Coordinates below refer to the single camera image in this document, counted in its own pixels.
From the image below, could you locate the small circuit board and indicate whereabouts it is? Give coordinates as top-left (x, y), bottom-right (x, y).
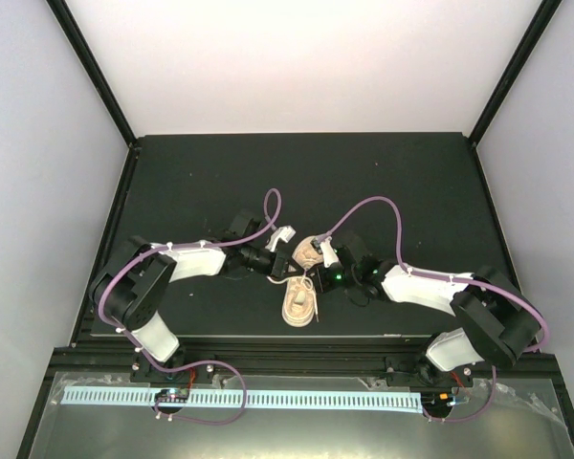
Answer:
top-left (422, 392), bottom-right (470, 408)
top-left (154, 388), bottom-right (189, 404)

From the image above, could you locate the white beige sneaker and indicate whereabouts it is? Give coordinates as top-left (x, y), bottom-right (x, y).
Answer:
top-left (281, 236), bottom-right (323, 327)

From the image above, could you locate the left small circuit board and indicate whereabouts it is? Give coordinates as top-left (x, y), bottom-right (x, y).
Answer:
top-left (154, 388), bottom-right (189, 404)

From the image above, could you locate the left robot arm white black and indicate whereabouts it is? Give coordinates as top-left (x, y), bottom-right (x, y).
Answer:
top-left (88, 211), bottom-right (304, 382)

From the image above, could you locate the white shoelace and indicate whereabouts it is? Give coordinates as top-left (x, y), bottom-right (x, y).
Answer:
top-left (268, 275), bottom-right (318, 327)

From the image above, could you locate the black aluminium frame right post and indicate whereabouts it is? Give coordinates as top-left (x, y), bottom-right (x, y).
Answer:
top-left (468, 0), bottom-right (563, 147)

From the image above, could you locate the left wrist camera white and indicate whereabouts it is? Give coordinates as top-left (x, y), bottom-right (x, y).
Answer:
top-left (265, 226), bottom-right (296, 252)

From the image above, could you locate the black aluminium frame post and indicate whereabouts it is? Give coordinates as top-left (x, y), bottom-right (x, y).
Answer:
top-left (46, 0), bottom-right (137, 146)
top-left (468, 0), bottom-right (563, 147)

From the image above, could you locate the black aluminium frame left post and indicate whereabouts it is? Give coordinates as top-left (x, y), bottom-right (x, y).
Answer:
top-left (46, 0), bottom-right (137, 146)

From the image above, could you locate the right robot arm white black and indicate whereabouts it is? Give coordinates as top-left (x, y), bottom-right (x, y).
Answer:
top-left (307, 234), bottom-right (543, 386)

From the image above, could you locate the light blue slotted cable duct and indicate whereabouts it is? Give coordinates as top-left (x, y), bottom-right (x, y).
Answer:
top-left (60, 386), bottom-right (423, 414)

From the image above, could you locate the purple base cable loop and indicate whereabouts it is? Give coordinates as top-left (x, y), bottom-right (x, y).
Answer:
top-left (138, 359), bottom-right (249, 425)

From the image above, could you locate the right small circuit board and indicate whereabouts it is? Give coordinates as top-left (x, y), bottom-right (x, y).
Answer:
top-left (422, 392), bottom-right (470, 408)

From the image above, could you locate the black front frame rail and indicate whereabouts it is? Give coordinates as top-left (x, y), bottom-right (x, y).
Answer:
top-left (52, 334), bottom-right (556, 383)

